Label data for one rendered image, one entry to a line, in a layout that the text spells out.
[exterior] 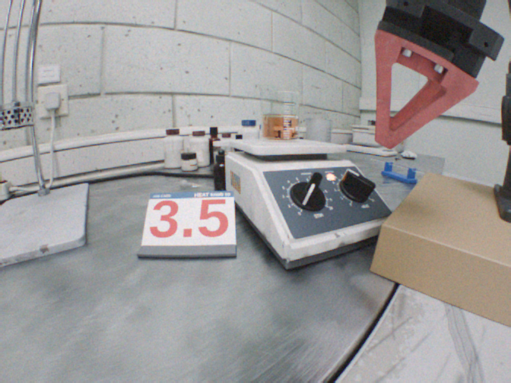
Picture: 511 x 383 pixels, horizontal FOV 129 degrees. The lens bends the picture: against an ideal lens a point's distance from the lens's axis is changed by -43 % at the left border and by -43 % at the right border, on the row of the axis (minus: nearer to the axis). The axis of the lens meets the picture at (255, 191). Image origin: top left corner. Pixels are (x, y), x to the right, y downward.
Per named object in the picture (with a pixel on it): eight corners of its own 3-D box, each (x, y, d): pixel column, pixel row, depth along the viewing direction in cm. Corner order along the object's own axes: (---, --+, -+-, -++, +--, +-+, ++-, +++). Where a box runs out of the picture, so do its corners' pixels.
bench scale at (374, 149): (385, 157, 88) (386, 147, 87) (341, 150, 108) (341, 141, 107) (398, 156, 98) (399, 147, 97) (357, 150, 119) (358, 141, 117)
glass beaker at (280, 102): (286, 142, 31) (287, 87, 28) (309, 146, 26) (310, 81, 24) (248, 144, 28) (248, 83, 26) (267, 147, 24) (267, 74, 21)
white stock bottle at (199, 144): (201, 163, 63) (200, 130, 61) (214, 165, 60) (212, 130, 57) (186, 166, 59) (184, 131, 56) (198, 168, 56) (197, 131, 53)
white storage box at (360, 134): (406, 151, 128) (408, 131, 123) (396, 154, 104) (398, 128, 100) (367, 146, 150) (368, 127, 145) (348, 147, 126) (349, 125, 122)
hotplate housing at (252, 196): (392, 239, 20) (407, 164, 17) (284, 276, 15) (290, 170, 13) (293, 185, 40) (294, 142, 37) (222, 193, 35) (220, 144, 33)
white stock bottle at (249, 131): (256, 161, 67) (257, 119, 63) (235, 160, 68) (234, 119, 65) (261, 158, 73) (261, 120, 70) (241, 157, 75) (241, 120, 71)
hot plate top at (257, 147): (350, 153, 24) (350, 146, 24) (255, 156, 20) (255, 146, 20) (299, 144, 35) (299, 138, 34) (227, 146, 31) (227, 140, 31)
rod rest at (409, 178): (417, 183, 42) (419, 169, 41) (408, 184, 42) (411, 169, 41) (388, 174, 52) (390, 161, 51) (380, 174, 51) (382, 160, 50)
